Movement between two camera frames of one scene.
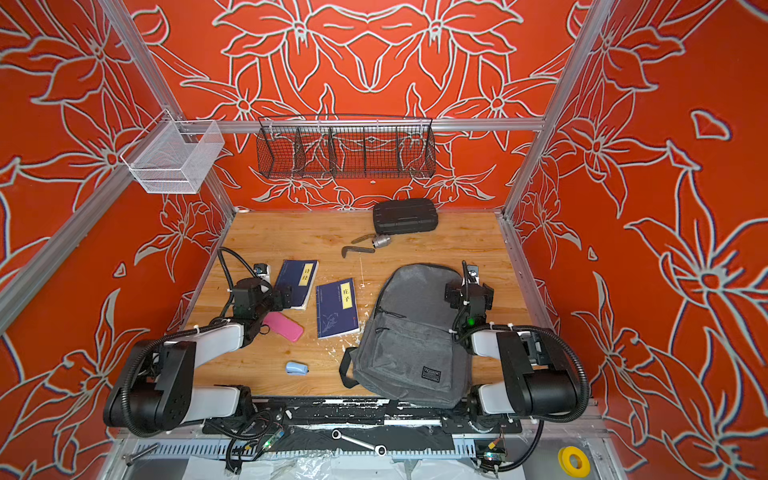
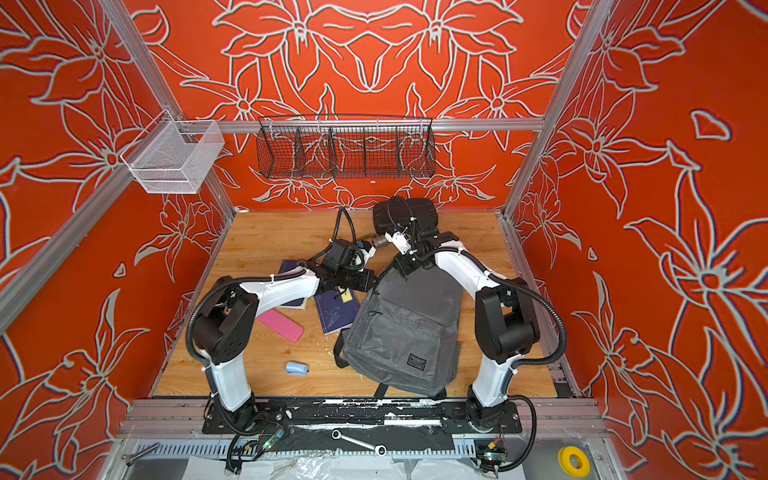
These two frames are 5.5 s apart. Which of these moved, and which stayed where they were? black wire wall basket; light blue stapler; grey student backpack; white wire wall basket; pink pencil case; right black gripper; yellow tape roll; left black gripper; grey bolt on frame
Moved: grey student backpack; right black gripper; left black gripper
Stayed: light blue stapler; pink pencil case; black wire wall basket; white wire wall basket; grey bolt on frame; yellow tape roll
